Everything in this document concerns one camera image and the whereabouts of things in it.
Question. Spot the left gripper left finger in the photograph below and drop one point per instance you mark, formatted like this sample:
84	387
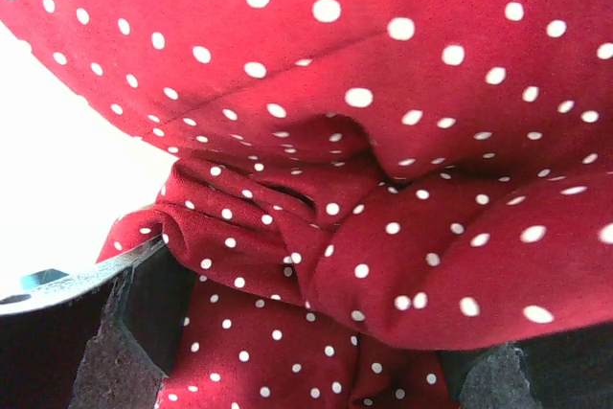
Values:
104	338

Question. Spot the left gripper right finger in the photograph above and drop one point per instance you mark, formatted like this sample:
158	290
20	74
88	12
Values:
571	369

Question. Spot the red dotted garment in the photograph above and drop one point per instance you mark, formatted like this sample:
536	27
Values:
358	184

